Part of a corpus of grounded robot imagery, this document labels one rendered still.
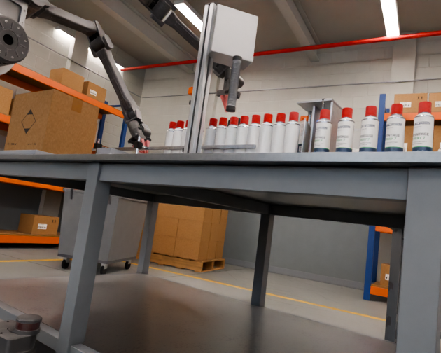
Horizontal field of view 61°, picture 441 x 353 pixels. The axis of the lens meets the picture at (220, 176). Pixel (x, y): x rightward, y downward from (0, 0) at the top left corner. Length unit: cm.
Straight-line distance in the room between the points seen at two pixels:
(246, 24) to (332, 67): 487
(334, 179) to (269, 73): 592
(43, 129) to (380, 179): 134
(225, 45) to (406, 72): 473
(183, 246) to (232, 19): 381
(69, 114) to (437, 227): 146
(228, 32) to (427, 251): 107
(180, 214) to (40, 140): 350
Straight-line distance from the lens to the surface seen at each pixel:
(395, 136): 121
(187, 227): 496
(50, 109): 171
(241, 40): 151
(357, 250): 567
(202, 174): 98
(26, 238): 544
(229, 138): 146
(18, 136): 186
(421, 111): 123
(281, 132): 135
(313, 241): 579
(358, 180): 78
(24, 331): 125
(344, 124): 126
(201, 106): 142
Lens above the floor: 66
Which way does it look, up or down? 7 degrees up
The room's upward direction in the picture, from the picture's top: 8 degrees clockwise
